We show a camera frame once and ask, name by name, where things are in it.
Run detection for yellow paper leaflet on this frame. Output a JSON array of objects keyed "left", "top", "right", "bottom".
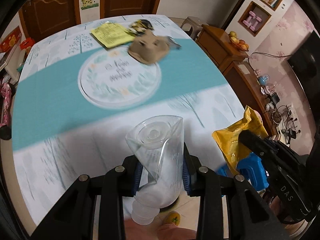
[{"left": 91, "top": 22, "right": 135, "bottom": 49}]

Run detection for brown cardboard cup carrier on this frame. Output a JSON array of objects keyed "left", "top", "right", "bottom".
[{"left": 128, "top": 30, "right": 182, "bottom": 65}]

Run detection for fruit bowl with oranges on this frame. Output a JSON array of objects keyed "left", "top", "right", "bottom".
[{"left": 228, "top": 31, "right": 249, "bottom": 52}]

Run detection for black gold snack wrapper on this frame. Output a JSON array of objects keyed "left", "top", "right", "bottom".
[{"left": 128, "top": 19, "right": 154, "bottom": 36}]

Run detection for teal white patterned tablecloth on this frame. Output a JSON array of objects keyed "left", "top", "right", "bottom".
[{"left": 12, "top": 15, "right": 244, "bottom": 224}]

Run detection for yellow slipper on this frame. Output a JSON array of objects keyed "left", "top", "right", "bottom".
[{"left": 163, "top": 211, "right": 181, "bottom": 226}]

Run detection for pink trouser legs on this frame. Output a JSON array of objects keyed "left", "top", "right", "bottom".
[{"left": 124, "top": 220, "right": 196, "bottom": 239}]

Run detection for yellow snack bag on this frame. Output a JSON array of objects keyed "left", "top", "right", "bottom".
[{"left": 212, "top": 106, "right": 268, "bottom": 176}]

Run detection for pink dumbbells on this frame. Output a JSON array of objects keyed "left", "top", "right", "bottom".
[{"left": 242, "top": 11, "right": 262, "bottom": 32}]

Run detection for pink hoverboard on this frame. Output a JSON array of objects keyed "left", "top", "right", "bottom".
[{"left": 1, "top": 83, "right": 15, "bottom": 140}]

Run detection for wooden door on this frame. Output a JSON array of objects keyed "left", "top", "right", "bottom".
[{"left": 18, "top": 0, "right": 160, "bottom": 42}]

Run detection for wooden side cabinet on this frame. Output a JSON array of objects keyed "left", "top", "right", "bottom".
[{"left": 196, "top": 25, "right": 277, "bottom": 135}]

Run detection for beige plastic stool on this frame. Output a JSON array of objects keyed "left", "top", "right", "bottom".
[{"left": 181, "top": 16, "right": 208, "bottom": 40}]

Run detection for blue plastic stool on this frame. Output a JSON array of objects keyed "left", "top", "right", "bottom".
[{"left": 216, "top": 152, "right": 269, "bottom": 191}]

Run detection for clear plastic bottle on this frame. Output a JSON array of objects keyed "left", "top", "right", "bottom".
[{"left": 125, "top": 115, "right": 184, "bottom": 225}]

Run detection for tangled cables and chargers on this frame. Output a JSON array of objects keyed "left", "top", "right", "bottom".
[{"left": 260, "top": 84, "right": 302, "bottom": 145}]

